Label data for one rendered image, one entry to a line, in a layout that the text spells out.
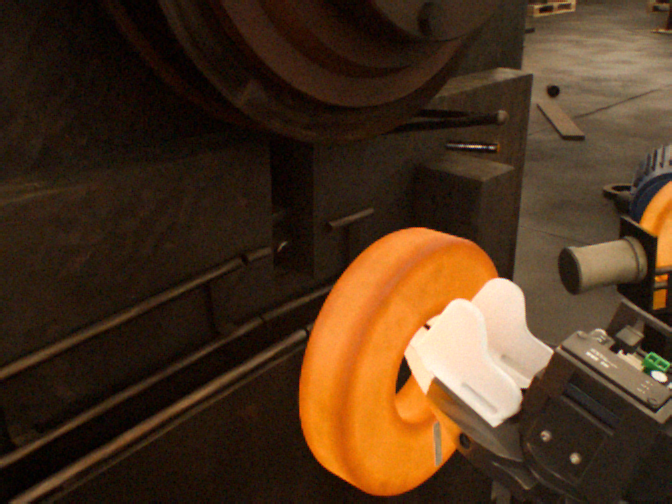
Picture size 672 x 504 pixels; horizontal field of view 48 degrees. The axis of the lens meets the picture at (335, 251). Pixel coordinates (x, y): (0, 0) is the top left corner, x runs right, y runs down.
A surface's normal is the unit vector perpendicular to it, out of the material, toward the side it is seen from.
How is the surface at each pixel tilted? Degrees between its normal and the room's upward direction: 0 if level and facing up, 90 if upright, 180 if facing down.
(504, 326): 87
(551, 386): 90
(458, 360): 89
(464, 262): 88
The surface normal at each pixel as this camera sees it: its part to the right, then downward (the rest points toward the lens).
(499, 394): -0.72, 0.25
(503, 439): 0.21, -0.81
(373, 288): -0.39, -0.61
